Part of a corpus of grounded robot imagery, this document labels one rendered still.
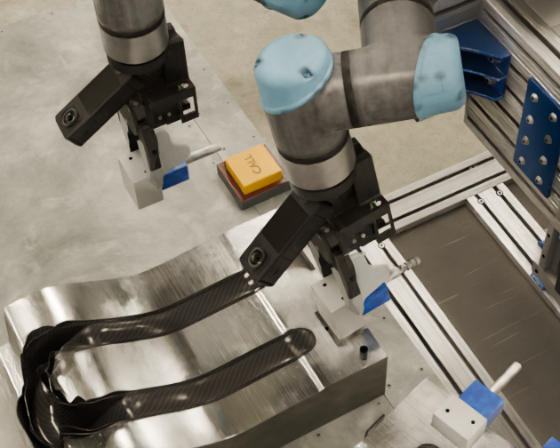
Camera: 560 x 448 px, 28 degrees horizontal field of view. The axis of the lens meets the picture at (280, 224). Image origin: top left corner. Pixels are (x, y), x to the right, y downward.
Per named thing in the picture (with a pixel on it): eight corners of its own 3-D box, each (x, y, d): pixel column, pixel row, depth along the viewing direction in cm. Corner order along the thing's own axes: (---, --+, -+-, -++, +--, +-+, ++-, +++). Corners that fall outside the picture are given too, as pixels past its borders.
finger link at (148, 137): (166, 172, 135) (150, 113, 129) (155, 177, 134) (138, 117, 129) (152, 154, 138) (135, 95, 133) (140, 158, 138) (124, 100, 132)
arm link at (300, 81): (338, 74, 100) (246, 89, 102) (359, 157, 108) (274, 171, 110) (335, 19, 105) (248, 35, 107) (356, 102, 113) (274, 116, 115)
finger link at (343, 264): (367, 299, 122) (343, 238, 117) (356, 306, 122) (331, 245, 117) (348, 279, 126) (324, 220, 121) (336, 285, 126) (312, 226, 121)
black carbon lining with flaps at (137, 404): (262, 267, 141) (259, 220, 134) (326, 362, 132) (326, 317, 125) (4, 386, 132) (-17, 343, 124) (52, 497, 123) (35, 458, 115)
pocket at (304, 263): (303, 253, 144) (303, 236, 141) (324, 282, 141) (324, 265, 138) (272, 268, 143) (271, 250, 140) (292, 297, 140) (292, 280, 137)
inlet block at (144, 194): (212, 148, 149) (209, 119, 145) (229, 172, 147) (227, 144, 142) (123, 184, 146) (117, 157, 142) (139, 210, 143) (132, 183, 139)
